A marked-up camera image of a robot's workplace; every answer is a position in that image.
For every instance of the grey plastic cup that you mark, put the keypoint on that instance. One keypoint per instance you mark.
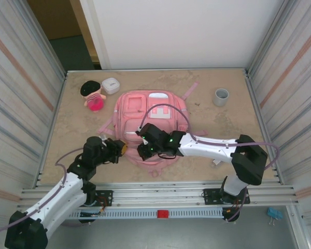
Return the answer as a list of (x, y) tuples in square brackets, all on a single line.
[(221, 99)]

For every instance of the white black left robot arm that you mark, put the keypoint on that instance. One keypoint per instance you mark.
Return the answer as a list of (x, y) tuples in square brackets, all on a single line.
[(54, 197)]

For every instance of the pink school backpack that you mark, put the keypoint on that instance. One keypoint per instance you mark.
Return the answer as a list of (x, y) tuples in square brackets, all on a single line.
[(129, 119)]

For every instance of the red button on rail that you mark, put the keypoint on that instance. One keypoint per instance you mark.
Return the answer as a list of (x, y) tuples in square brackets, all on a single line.
[(163, 214)]

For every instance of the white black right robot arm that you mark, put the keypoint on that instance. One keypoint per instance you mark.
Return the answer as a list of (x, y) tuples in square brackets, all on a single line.
[(210, 147)]

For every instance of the blue binder clip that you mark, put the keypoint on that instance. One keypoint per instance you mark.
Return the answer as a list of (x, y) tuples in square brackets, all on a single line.
[(274, 212)]

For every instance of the brown wooden door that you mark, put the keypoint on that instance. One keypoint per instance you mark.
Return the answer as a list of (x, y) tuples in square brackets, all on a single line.
[(57, 18)]

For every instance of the white grey stick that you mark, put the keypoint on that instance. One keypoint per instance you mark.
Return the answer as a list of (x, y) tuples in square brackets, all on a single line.
[(215, 164)]

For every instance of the white square lidded box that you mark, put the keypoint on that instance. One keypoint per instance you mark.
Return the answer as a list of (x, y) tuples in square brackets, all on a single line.
[(111, 85)]

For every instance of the plush doll with black hair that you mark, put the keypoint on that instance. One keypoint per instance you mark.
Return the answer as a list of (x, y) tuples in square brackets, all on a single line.
[(93, 98)]

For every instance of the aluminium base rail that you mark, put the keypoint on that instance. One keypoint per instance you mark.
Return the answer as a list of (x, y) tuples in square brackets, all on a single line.
[(158, 193)]

